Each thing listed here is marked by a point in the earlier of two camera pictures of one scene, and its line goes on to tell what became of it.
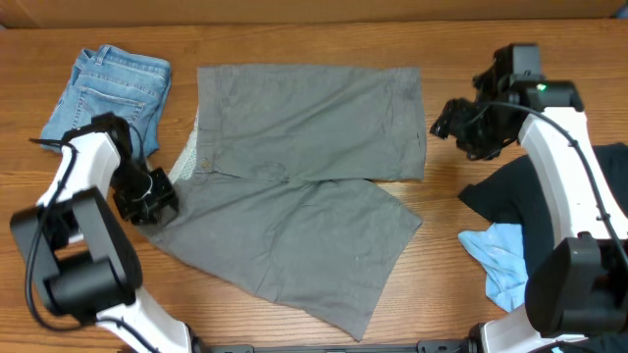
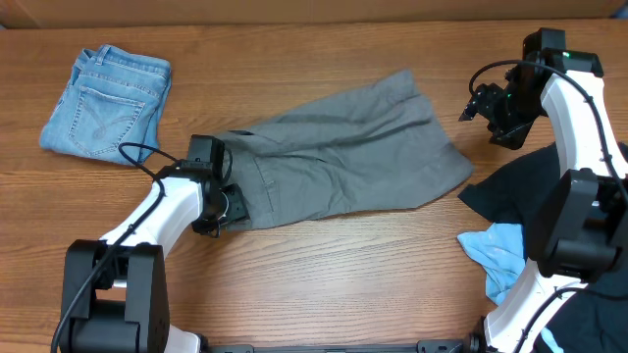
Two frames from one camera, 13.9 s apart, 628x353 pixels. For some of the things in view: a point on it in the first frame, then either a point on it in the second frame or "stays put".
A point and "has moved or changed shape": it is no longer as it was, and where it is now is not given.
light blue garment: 499,252 stays put
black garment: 509,193 stays put
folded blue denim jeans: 112,80 stays put
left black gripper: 144,215 -> 238,210
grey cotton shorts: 287,200 has moved or changed shape
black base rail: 468,345 stays put
